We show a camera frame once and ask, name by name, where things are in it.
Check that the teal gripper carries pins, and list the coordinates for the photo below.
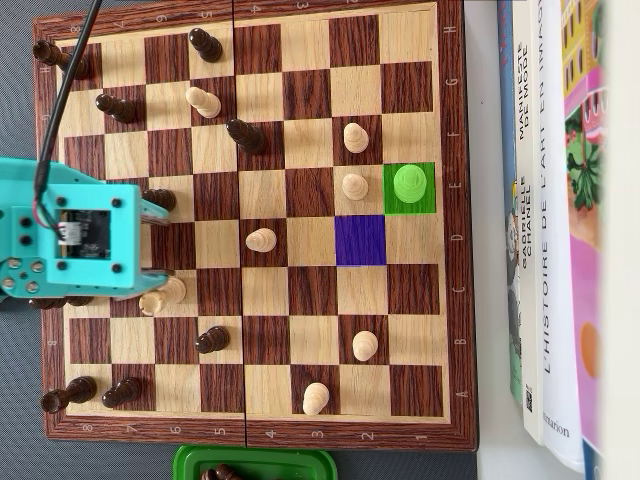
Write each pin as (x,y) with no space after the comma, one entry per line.
(154,211)

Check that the moved light pawn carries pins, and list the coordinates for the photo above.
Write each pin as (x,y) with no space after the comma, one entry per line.
(410,184)

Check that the dark captured chess piece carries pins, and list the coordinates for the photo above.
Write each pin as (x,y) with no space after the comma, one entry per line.
(220,473)

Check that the dark wooden bishop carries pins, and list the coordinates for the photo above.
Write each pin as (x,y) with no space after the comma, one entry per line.
(60,301)

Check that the dark wooden pawn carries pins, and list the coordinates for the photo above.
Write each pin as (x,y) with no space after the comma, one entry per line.
(212,340)
(206,46)
(122,392)
(117,108)
(162,197)
(246,136)

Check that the pale wooden rook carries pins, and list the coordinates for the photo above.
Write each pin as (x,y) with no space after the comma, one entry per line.
(176,290)

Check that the dark wooden rook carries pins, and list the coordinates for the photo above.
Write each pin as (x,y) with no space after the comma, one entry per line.
(70,394)
(50,52)

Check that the pale wooden pawn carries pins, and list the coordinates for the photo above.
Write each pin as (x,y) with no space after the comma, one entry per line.
(356,139)
(355,187)
(316,399)
(365,346)
(204,102)
(261,240)

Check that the wooden folding chessboard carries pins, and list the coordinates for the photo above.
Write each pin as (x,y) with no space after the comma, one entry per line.
(265,195)

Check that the green plastic container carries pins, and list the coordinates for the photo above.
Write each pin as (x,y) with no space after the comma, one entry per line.
(300,462)

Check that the thin blue illustrated book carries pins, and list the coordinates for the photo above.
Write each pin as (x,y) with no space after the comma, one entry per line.
(506,125)

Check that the white Gabrielle Chanel book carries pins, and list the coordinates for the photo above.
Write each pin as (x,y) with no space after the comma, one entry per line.
(532,325)

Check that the white art history book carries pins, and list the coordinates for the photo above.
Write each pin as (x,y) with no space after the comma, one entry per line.
(562,300)

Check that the pink colourful illustrated book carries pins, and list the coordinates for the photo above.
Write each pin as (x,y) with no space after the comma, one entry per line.
(585,280)

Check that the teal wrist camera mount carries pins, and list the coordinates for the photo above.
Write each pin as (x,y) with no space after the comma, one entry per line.
(122,240)

